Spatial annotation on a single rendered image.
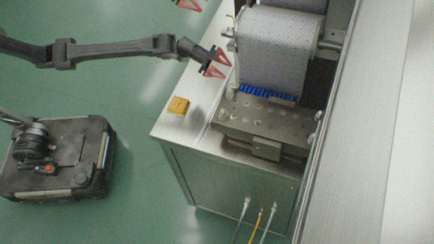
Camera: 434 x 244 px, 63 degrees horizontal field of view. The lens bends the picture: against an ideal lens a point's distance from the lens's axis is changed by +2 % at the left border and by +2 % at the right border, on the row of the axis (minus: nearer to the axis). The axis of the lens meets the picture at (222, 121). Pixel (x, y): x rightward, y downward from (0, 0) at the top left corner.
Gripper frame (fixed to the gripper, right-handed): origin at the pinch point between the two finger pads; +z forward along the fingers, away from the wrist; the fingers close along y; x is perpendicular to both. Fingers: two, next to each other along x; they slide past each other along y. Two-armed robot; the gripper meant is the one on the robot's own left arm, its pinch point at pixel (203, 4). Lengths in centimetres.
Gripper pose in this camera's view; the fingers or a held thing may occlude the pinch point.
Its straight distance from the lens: 121.5
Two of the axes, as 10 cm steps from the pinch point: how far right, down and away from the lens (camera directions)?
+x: 5.4, -2.6, -8.0
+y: -3.5, 8.0, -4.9
